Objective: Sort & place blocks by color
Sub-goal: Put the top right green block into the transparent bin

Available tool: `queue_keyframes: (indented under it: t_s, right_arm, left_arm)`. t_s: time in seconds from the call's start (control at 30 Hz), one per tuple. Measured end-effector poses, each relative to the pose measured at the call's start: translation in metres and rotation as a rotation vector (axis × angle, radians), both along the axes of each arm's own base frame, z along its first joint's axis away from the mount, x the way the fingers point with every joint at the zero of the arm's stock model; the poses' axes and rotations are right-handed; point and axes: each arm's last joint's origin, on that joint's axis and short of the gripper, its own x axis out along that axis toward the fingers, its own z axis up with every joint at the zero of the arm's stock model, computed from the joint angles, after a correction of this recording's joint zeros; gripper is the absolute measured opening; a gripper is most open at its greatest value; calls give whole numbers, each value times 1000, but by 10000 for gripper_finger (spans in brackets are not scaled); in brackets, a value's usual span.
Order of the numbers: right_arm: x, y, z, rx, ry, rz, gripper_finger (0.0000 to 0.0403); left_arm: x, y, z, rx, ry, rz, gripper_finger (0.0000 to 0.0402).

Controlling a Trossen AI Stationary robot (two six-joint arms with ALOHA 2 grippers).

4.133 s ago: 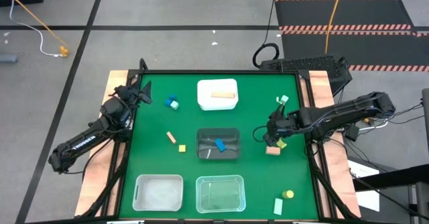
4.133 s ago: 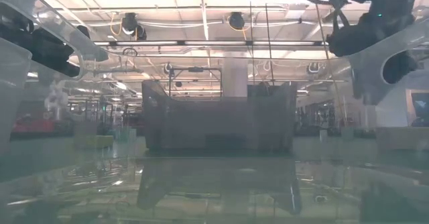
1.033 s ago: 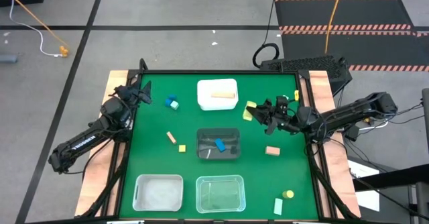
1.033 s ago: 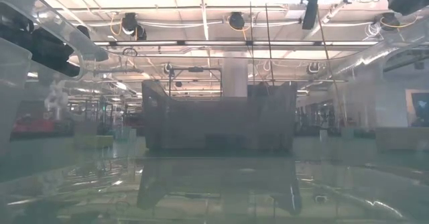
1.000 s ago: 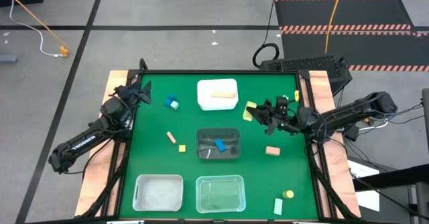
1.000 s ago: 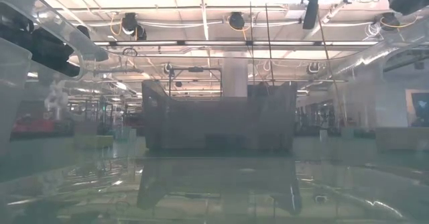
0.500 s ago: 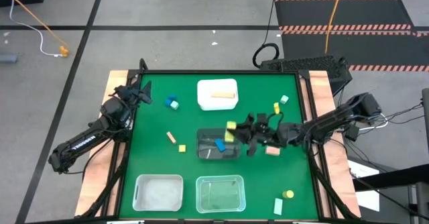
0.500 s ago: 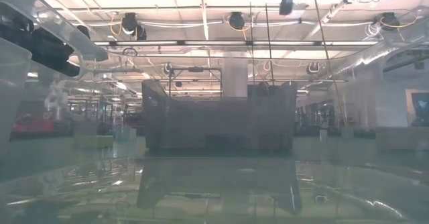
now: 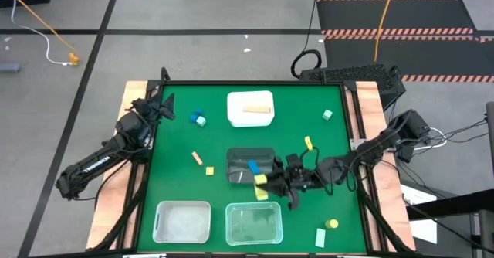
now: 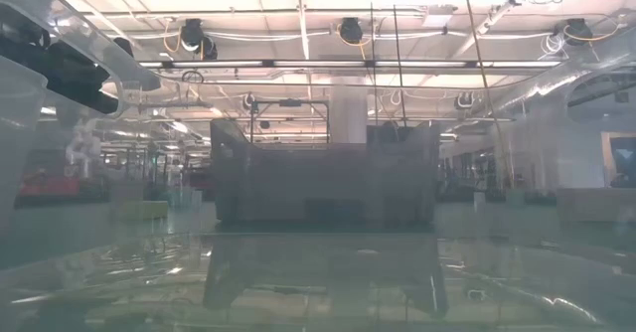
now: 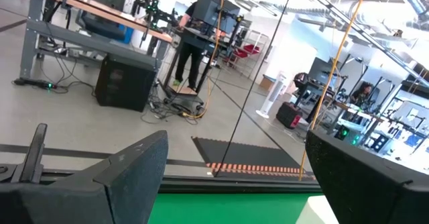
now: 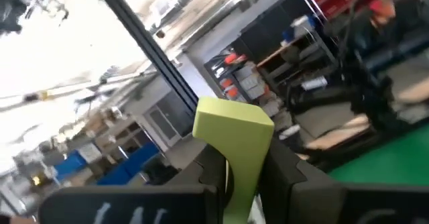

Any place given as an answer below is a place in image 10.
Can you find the white square pillar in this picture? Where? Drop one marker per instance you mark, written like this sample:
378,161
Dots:
348,113

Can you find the red crate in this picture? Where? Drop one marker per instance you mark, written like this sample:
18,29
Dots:
49,186

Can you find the green table mat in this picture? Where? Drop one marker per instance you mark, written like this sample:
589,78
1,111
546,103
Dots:
74,222

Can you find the clear plastic bin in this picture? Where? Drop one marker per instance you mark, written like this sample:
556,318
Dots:
74,282

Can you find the silver ventilation duct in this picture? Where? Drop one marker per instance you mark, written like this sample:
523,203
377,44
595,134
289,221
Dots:
571,76

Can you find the long ceiling light fixture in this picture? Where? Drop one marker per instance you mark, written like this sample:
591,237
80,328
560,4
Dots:
318,64

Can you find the dark grey transparent bin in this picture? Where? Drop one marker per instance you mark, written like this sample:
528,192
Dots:
323,183

